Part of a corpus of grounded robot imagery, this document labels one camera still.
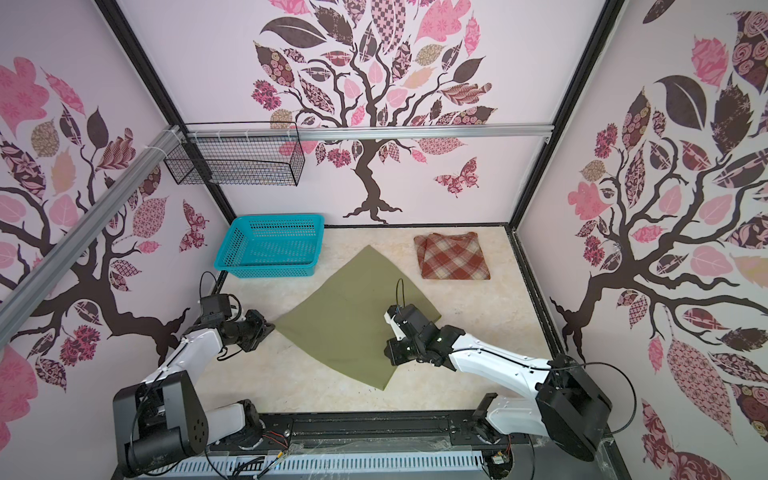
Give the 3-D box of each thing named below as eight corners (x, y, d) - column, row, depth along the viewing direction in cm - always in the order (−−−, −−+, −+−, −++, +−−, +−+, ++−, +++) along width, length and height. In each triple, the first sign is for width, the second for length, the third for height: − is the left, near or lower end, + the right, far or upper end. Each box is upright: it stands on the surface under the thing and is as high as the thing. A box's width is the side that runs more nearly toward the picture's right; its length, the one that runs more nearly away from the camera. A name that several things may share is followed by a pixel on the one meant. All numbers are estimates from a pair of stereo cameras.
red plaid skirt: (418, 279, 106) (418, 273, 103) (415, 238, 118) (416, 232, 115) (487, 279, 106) (489, 273, 103) (476, 239, 118) (478, 232, 115)
